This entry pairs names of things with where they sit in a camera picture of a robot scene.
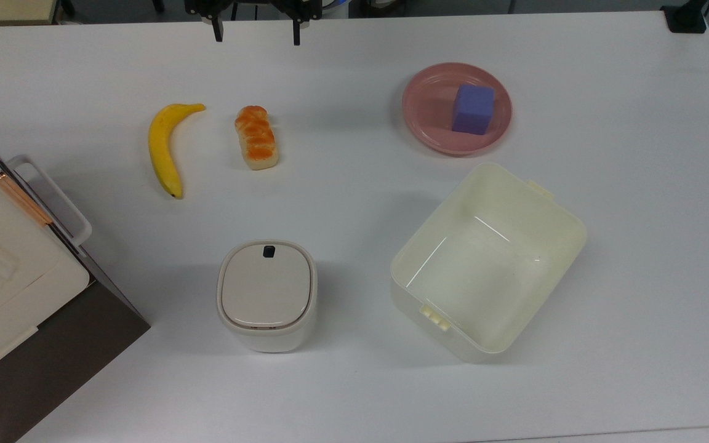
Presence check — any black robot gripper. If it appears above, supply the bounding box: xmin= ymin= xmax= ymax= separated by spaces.
xmin=184 ymin=0 xmax=323 ymax=46

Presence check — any purple cube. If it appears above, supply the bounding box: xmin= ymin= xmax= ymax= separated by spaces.
xmin=451 ymin=84 xmax=495 ymax=136

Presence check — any toy bread loaf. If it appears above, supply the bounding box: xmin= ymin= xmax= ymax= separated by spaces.
xmin=234 ymin=105 xmax=280 ymax=171

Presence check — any yellow banana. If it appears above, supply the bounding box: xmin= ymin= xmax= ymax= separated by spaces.
xmin=148 ymin=103 xmax=207 ymax=200

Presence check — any pink plate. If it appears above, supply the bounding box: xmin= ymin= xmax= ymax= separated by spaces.
xmin=401 ymin=62 xmax=513 ymax=156

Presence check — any wooden desk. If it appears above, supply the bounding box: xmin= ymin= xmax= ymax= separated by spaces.
xmin=0 ymin=0 xmax=62 ymax=27

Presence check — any small beige trash can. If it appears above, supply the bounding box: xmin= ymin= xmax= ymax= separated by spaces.
xmin=217 ymin=239 xmax=318 ymax=353

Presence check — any cream plastic storage box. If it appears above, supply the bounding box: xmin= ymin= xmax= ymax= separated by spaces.
xmin=390 ymin=162 xmax=588 ymax=363

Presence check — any white mini cabinet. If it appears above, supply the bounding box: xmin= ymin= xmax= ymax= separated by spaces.
xmin=0 ymin=118 xmax=93 ymax=389

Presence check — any dark brown drawer box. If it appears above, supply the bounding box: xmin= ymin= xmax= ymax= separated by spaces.
xmin=0 ymin=246 xmax=151 ymax=443

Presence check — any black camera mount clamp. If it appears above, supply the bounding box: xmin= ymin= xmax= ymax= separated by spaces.
xmin=661 ymin=0 xmax=709 ymax=34

